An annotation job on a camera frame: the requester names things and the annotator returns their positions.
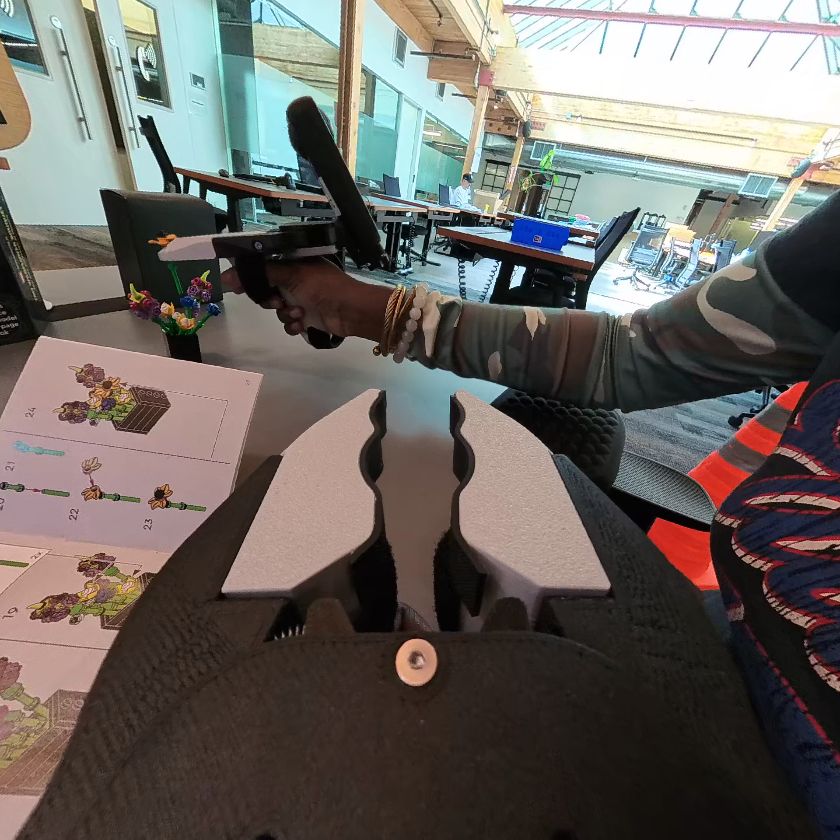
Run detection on long wooden desk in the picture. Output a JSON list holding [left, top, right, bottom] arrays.
[[174, 164, 618, 309]]

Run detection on plain black box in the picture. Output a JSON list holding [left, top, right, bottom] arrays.
[[100, 187, 227, 300]]

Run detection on person's dark printed sweatshirt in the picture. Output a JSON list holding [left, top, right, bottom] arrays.
[[713, 374, 840, 840]]

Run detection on grey mesh office chair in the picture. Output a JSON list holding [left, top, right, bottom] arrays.
[[607, 444, 718, 529]]

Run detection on black honeycomb cushion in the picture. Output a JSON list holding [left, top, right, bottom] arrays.
[[491, 389, 630, 494]]

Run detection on person's right hand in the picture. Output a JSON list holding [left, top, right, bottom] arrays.
[[221, 254, 397, 350]]

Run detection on lego flower model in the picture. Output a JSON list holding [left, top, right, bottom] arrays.
[[126, 269, 224, 364]]

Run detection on row of office chairs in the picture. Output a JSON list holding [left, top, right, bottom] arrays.
[[615, 217, 742, 296]]

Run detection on person's right forearm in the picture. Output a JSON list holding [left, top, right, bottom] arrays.
[[407, 191, 840, 416]]

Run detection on orange white traffic cone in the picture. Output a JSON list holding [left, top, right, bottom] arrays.
[[688, 381, 809, 515]]

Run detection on blue bins on far desk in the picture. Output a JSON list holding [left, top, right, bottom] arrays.
[[511, 217, 573, 253]]

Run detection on black lego set box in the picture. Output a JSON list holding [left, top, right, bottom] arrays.
[[0, 184, 51, 347]]

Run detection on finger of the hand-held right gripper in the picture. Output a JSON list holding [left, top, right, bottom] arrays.
[[157, 221, 345, 263]]

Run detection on black office chair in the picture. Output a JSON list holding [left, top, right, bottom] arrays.
[[137, 115, 187, 195]]

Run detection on wood-framed dark screen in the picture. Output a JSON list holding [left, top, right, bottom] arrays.
[[0, 40, 34, 172]]

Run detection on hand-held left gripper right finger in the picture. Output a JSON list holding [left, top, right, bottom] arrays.
[[436, 390, 613, 634]]

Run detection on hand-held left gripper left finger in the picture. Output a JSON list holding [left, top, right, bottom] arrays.
[[222, 390, 395, 634]]

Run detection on lego instruction booklet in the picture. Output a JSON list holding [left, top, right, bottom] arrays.
[[0, 336, 265, 840]]

